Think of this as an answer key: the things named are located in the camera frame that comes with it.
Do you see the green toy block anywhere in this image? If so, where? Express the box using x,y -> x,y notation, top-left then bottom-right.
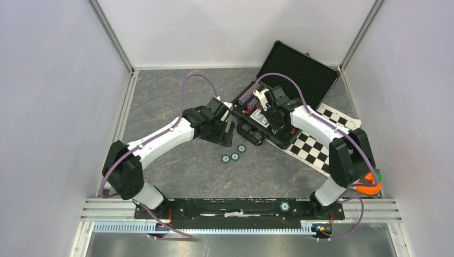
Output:
376,173 -> 382,183

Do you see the blue card deck in case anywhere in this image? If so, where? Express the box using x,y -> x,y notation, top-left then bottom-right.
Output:
251,109 -> 269,128

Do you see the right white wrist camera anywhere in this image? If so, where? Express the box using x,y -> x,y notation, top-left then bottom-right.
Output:
253,89 -> 269,111

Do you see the black poker set case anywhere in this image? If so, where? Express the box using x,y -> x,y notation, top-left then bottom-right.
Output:
232,41 -> 340,149

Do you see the black white checkered board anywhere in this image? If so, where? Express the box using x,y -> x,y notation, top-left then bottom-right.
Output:
282,103 -> 361,177

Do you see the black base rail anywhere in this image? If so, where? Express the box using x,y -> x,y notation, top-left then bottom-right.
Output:
152,198 -> 345,229

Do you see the purple chip stack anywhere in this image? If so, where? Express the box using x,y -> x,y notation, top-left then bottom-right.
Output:
247,98 -> 259,110
238,91 -> 253,105

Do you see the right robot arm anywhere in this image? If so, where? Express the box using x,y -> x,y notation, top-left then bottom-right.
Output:
254,87 -> 378,218

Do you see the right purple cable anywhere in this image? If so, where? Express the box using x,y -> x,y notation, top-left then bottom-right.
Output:
255,72 -> 377,243

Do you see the teal chip on rail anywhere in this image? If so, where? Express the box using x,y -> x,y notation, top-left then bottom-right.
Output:
279,201 -> 291,213

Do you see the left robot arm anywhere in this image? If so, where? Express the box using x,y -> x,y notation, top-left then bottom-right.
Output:
102,97 -> 236,218

